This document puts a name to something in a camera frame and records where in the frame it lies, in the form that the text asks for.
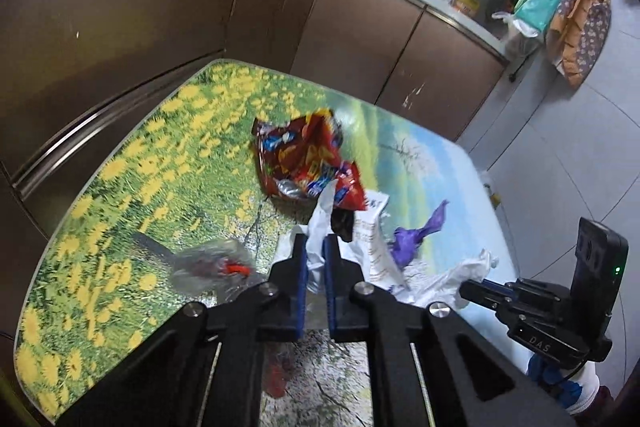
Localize clear plastic bag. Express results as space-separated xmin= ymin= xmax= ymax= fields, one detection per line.
xmin=169 ymin=238 xmax=263 ymax=303

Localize small black wrapper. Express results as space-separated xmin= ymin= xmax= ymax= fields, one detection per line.
xmin=330 ymin=207 xmax=357 ymax=244

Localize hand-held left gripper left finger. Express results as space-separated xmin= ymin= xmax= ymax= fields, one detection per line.
xmin=60 ymin=232 xmax=307 ymax=427

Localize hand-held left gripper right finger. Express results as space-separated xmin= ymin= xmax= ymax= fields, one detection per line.
xmin=324 ymin=233 xmax=576 ymax=427

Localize white tissue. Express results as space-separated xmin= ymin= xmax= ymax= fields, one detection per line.
xmin=395 ymin=248 xmax=501 ymax=310

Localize white printed receipt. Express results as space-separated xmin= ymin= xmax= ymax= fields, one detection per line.
xmin=350 ymin=189 xmax=408 ymax=295

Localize white paper wrapper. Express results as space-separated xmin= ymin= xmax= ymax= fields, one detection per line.
xmin=274 ymin=184 xmax=357 ymax=298

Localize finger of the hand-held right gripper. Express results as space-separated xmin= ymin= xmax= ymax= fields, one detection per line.
xmin=480 ymin=277 xmax=523 ymax=295
xmin=459 ymin=281 xmax=506 ymax=314

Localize teal bag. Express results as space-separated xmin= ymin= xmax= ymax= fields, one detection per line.
xmin=515 ymin=0 xmax=566 ymax=32

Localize brown kitchen cabinets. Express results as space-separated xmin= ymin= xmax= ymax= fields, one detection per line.
xmin=0 ymin=0 xmax=508 ymax=343

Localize purple wrapper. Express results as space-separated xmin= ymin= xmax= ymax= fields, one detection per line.
xmin=391 ymin=199 xmax=451 ymax=269

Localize white plastic bag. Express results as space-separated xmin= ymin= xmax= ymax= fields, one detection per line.
xmin=492 ymin=9 xmax=543 ymax=68

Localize red plastic wrapper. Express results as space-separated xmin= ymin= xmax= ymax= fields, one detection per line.
xmin=262 ymin=342 xmax=292 ymax=400

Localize snack bag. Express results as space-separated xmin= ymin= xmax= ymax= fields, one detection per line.
xmin=250 ymin=108 xmax=363 ymax=212

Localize floral apron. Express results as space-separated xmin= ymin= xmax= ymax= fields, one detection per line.
xmin=545 ymin=0 xmax=613 ymax=88

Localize person's right hand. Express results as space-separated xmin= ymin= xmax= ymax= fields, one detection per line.
xmin=527 ymin=352 xmax=600 ymax=413

